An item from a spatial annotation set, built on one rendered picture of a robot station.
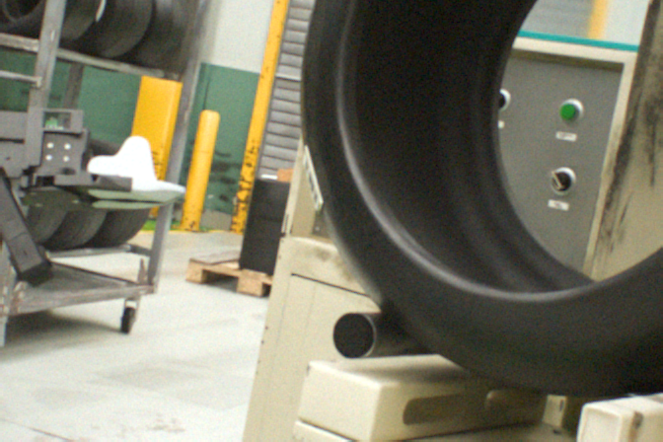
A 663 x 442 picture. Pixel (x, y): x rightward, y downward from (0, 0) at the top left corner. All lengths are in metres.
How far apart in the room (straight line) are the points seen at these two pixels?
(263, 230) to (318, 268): 5.59
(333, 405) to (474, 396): 0.19
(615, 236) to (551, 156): 0.43
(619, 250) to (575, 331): 0.41
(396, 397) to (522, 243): 0.28
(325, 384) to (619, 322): 0.31
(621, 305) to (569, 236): 0.82
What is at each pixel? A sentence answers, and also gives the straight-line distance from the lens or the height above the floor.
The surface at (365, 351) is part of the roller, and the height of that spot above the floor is 0.89.
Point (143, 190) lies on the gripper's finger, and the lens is 1.23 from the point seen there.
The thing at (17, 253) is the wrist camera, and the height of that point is 0.92.
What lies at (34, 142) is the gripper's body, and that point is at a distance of 1.25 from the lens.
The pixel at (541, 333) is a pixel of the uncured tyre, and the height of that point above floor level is 0.95.
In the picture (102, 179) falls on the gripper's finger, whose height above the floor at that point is 1.00.
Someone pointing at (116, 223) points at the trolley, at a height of 0.50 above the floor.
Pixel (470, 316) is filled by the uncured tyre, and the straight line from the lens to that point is 1.14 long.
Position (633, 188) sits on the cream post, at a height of 1.09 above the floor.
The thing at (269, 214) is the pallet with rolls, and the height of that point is 0.50.
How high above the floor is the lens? 1.09
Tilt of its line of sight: 3 degrees down
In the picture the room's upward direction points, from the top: 11 degrees clockwise
